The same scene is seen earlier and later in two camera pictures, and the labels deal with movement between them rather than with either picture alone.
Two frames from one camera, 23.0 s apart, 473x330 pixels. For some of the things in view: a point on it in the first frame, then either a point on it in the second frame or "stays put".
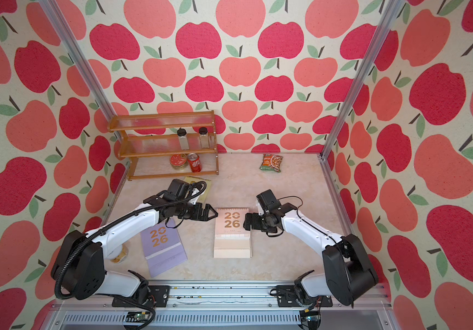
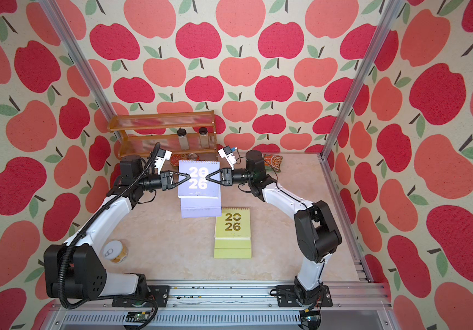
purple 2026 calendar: (163, 248) → (199, 196)
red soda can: (194, 162) stays put
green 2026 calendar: (204, 195) → (232, 238)
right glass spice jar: (203, 134) stays put
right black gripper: (255, 224) → (227, 177)
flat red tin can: (178, 161) stays put
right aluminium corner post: (392, 15) stays put
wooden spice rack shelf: (170, 145) stays put
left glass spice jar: (181, 133) stays put
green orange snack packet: (271, 162) stays put
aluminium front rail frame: (225, 306) stays put
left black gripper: (200, 212) → (168, 184)
